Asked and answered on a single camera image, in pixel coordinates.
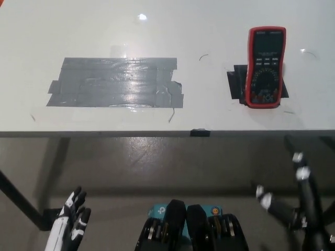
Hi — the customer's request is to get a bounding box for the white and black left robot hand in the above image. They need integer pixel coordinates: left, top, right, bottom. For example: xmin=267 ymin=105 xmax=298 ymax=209
xmin=44 ymin=186 xmax=92 ymax=251

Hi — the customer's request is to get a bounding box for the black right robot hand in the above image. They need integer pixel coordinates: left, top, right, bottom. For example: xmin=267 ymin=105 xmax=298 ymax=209
xmin=255 ymin=152 xmax=335 ymax=251

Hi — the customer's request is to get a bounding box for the red and black digital multimeter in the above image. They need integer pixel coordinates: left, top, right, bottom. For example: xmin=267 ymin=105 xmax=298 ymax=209
xmin=244 ymin=26 xmax=286 ymax=109

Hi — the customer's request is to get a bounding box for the teal robot body box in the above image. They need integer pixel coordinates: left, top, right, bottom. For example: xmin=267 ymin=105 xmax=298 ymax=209
xmin=148 ymin=203 xmax=223 ymax=238

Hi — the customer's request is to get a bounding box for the black ribbed robot body block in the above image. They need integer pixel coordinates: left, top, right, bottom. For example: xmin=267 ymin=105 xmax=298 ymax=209
xmin=186 ymin=204 xmax=249 ymax=251
xmin=135 ymin=199 xmax=188 ymax=251

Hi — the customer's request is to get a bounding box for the black diagonal table leg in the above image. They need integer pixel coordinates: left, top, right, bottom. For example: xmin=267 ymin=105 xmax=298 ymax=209
xmin=0 ymin=168 xmax=44 ymax=231

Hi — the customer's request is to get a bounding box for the small black tape strip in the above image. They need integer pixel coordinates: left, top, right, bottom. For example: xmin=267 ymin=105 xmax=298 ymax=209
xmin=190 ymin=128 xmax=211 ymax=138

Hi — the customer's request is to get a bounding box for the black tape patch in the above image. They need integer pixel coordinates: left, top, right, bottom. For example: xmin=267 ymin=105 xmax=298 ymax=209
xmin=226 ymin=64 xmax=289 ymax=105

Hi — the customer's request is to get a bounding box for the black floor bracket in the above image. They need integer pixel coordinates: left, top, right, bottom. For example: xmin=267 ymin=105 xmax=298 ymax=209
xmin=39 ymin=208 xmax=65 ymax=232

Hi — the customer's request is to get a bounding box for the large grey duct tape patch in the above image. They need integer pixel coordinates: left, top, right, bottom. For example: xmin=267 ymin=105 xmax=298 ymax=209
xmin=46 ymin=56 xmax=185 ymax=108

